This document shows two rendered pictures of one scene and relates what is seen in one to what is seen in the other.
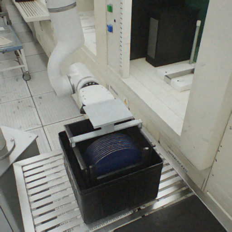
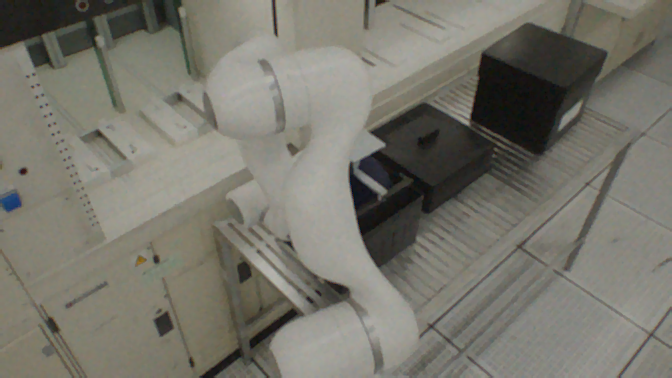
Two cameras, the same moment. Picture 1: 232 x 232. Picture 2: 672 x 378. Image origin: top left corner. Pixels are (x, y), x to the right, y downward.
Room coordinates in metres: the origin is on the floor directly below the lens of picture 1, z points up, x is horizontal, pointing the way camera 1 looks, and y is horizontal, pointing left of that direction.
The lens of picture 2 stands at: (0.91, 0.96, 1.89)
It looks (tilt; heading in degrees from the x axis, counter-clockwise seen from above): 44 degrees down; 253
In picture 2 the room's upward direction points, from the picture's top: straight up
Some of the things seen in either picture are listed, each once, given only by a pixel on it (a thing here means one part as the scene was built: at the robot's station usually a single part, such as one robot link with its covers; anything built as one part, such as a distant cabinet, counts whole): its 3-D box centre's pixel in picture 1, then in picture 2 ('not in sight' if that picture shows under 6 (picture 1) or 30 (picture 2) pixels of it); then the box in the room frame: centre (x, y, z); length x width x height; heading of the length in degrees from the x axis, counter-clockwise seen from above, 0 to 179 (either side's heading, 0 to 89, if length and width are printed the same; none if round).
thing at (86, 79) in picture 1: (89, 89); not in sight; (0.73, 0.09, 1.06); 0.09 x 0.03 x 0.08; 114
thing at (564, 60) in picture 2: not in sight; (534, 86); (-0.17, -0.30, 0.89); 0.29 x 0.29 x 0.25; 29
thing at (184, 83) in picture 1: (183, 75); (103, 150); (1.16, -0.36, 0.89); 0.22 x 0.21 x 0.04; 116
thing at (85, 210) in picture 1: (108, 163); (345, 214); (0.58, 0.03, 0.85); 0.28 x 0.28 x 0.17; 24
